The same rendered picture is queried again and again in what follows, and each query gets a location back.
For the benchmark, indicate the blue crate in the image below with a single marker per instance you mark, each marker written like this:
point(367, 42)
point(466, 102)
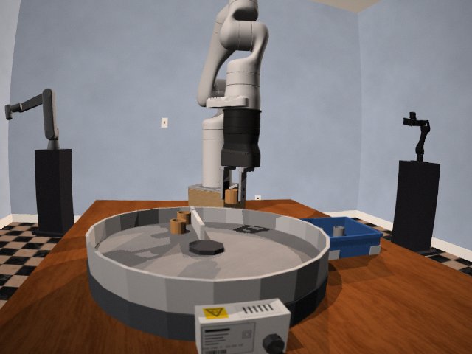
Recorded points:
point(358, 238)

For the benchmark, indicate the bronze bushing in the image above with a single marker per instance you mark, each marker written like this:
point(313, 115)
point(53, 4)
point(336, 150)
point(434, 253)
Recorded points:
point(185, 215)
point(177, 227)
point(231, 196)

